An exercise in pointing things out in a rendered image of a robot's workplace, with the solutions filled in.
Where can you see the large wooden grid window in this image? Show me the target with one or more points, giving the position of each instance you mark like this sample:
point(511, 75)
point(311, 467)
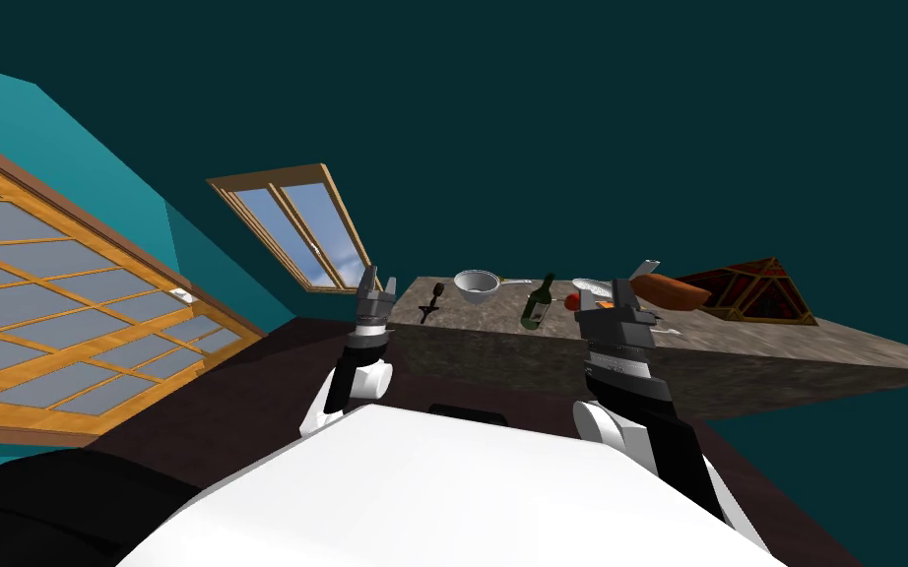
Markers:
point(68, 315)

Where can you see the small wooden two-pane window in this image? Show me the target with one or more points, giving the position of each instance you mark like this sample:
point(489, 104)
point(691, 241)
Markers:
point(304, 228)

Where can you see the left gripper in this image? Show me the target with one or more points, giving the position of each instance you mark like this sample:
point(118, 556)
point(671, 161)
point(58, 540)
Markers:
point(374, 311)

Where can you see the white plate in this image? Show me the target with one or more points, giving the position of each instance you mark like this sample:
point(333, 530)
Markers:
point(589, 287)

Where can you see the brown bread loaf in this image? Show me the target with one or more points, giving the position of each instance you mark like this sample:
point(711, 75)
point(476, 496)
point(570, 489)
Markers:
point(671, 292)

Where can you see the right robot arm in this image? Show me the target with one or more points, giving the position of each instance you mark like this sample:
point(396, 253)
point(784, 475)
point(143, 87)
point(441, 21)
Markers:
point(659, 425)

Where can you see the grey knife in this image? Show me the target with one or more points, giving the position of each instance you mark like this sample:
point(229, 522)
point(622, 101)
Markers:
point(645, 268)

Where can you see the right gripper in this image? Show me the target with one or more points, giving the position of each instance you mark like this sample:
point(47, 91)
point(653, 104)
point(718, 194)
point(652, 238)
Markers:
point(619, 329)

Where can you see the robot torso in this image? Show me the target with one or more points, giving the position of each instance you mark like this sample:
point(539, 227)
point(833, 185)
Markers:
point(438, 496)

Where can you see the green wine bottle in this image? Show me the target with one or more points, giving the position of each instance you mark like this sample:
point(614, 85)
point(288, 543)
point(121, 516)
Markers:
point(536, 307)

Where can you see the red apple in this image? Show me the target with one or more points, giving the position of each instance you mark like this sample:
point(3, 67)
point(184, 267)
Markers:
point(572, 302)

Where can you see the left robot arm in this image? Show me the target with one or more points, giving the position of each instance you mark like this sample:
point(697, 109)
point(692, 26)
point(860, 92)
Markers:
point(348, 378)

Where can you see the dark wine glass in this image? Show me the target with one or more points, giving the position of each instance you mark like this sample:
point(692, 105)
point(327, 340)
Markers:
point(433, 299)

